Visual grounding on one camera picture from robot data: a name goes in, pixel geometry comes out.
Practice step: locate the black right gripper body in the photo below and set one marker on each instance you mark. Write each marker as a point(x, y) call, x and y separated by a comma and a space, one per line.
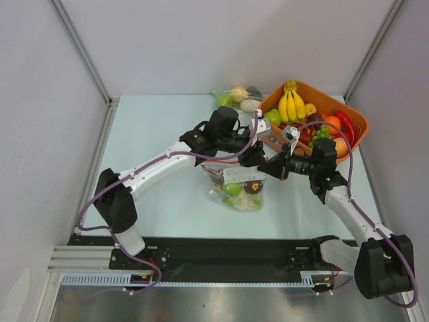
point(283, 166)

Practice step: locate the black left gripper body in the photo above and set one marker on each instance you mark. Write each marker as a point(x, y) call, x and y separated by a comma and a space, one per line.
point(246, 157)

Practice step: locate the dark purple fake fruit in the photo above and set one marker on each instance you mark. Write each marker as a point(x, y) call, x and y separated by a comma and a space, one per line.
point(253, 187)

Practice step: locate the red zip clear bag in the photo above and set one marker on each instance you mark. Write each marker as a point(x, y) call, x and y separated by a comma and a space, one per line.
point(220, 173)

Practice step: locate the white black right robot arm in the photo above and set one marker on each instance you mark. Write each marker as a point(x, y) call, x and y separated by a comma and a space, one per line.
point(382, 263)

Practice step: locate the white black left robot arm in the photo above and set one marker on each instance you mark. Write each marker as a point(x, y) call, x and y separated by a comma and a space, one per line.
point(117, 192)

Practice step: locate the green fake cabbage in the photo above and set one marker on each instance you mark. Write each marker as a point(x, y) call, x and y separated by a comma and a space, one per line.
point(233, 189)

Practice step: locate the white fake egg in bag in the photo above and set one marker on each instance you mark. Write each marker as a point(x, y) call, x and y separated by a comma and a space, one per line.
point(249, 105)

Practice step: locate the blue zip clear bag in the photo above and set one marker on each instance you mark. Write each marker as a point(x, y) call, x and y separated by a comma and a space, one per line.
point(254, 93)

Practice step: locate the green fake apple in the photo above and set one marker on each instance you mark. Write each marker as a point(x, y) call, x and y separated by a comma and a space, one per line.
point(224, 100)

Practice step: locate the yellow fake fruit in bag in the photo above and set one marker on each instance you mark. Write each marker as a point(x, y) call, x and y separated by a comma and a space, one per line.
point(239, 93)

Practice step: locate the peach fake fruit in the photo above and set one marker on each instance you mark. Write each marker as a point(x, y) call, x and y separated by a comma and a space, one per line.
point(341, 147)

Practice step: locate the orange fake fruit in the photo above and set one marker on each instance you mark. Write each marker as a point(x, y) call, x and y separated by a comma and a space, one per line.
point(333, 124)

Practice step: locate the green apple in tub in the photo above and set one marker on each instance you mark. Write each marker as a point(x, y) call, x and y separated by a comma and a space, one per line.
point(274, 117)

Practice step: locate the green grape bunch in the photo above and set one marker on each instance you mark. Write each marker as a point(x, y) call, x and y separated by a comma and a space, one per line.
point(322, 132)

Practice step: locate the yellow banana bunch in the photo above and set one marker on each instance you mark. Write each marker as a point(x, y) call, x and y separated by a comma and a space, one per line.
point(291, 107)

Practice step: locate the red chili pepper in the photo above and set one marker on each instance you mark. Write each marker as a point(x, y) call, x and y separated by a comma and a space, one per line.
point(347, 125)

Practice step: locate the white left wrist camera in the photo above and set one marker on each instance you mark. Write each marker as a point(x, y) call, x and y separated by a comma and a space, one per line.
point(260, 125)

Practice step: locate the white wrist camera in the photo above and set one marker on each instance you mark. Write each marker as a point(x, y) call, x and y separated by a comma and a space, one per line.
point(260, 125)
point(291, 135)

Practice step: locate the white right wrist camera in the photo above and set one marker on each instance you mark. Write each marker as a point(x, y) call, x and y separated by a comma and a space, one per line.
point(291, 135)

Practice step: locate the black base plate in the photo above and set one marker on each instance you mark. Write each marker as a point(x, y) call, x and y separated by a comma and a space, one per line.
point(208, 257)

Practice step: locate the aluminium frame post right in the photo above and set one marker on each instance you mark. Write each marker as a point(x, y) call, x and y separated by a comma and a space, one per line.
point(380, 35)

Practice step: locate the aluminium frame post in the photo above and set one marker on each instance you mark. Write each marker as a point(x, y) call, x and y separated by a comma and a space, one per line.
point(79, 47)
point(380, 35)

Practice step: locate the white cable duct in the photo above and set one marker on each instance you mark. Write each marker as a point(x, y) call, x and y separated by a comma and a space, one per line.
point(140, 280)

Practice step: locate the aluminium frame post left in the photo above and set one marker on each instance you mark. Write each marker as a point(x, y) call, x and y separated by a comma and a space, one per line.
point(79, 47)

